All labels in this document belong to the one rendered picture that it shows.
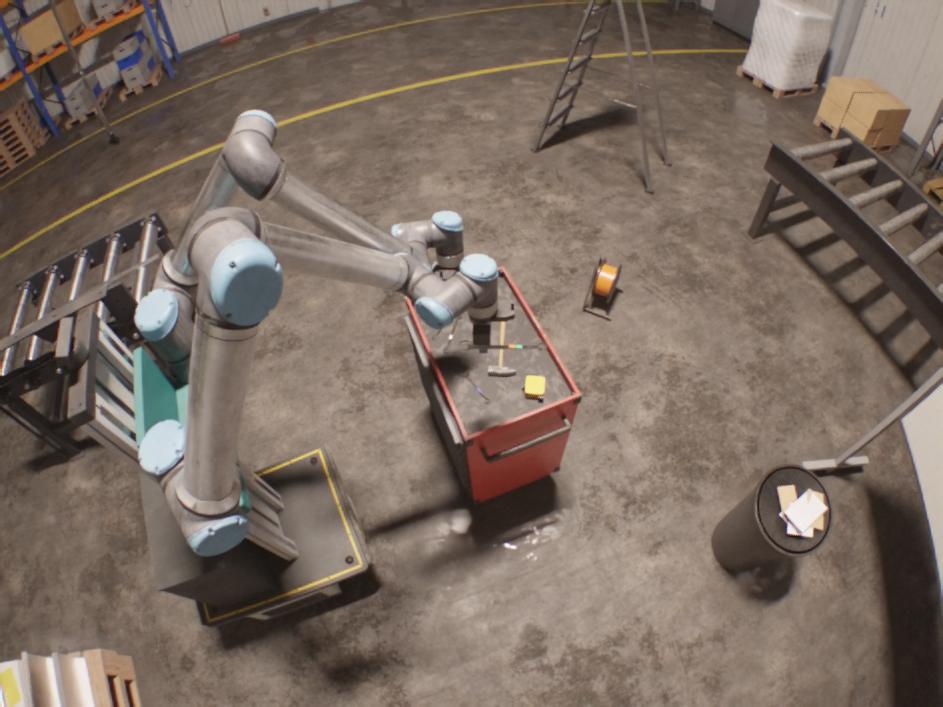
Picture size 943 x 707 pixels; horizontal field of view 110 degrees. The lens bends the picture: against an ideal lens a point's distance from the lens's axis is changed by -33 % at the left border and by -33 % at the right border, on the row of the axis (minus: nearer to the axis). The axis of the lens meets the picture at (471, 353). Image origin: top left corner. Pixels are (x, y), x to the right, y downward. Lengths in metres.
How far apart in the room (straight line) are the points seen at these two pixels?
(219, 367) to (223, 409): 0.09
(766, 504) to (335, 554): 1.94
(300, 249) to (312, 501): 1.68
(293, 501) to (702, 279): 3.10
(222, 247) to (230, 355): 0.18
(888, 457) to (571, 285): 2.60
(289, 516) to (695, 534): 2.10
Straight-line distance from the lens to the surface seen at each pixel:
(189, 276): 1.59
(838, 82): 7.07
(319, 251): 1.00
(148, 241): 3.35
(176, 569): 2.09
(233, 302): 0.74
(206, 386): 0.86
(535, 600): 2.54
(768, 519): 2.27
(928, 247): 4.04
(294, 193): 1.20
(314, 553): 2.39
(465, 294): 1.17
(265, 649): 2.79
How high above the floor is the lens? 2.52
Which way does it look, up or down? 55 degrees down
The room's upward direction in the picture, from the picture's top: 5 degrees counter-clockwise
